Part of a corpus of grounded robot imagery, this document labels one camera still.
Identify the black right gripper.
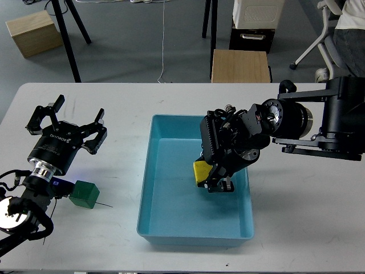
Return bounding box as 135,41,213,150
194,112,271,194

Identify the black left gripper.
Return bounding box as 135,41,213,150
25,94,108,176

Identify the yellow block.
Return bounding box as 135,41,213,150
193,160,213,184

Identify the green block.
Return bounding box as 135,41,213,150
69,180,100,209

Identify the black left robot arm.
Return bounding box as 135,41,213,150
1,95,107,255

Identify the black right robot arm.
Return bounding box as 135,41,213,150
193,76,364,193

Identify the light blue plastic box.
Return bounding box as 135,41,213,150
137,115,254,247

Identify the light wooden box left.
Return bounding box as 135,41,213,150
6,10,63,58

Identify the wooden box center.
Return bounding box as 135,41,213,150
211,49,271,83

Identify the black drawer box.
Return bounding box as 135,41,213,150
229,24,275,54

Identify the white appliance box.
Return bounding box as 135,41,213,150
233,0,285,29

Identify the black stand legs center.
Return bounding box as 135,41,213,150
201,0,218,78

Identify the black tripod legs left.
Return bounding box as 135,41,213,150
51,0,92,83

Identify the white office chair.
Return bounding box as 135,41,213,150
289,1,347,80

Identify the seated person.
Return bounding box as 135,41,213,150
332,0,365,78

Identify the white hanging cable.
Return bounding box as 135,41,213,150
157,0,167,84

